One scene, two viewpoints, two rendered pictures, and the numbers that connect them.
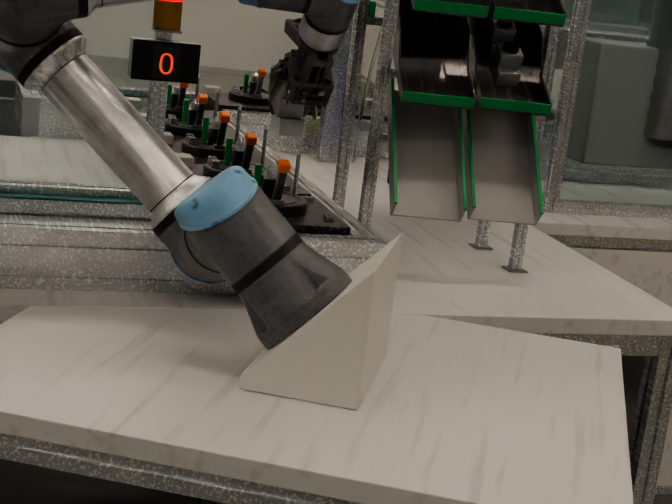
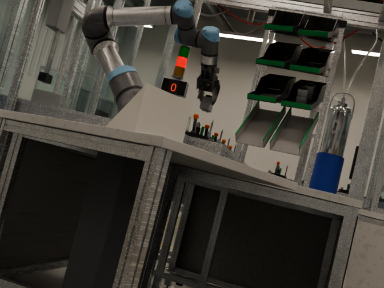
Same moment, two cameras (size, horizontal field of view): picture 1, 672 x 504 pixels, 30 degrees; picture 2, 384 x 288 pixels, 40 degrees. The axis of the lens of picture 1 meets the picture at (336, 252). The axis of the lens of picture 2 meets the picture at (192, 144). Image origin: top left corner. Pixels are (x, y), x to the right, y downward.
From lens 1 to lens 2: 1.39 m
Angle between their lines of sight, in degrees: 38
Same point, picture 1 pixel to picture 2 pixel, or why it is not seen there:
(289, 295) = (126, 99)
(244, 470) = (62, 124)
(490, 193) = (284, 143)
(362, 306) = (140, 97)
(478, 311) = not seen: hidden behind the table
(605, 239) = not seen: outside the picture
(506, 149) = (300, 132)
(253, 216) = (126, 76)
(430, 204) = (254, 141)
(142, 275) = not seen: hidden behind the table
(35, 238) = (94, 118)
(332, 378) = (127, 126)
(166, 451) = (46, 119)
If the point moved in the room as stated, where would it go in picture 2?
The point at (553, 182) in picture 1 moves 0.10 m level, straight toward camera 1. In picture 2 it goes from (375, 198) to (367, 194)
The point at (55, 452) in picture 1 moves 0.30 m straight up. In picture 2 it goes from (26, 129) to (49, 47)
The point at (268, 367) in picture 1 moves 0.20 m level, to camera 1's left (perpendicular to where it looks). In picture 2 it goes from (111, 124) to (71, 116)
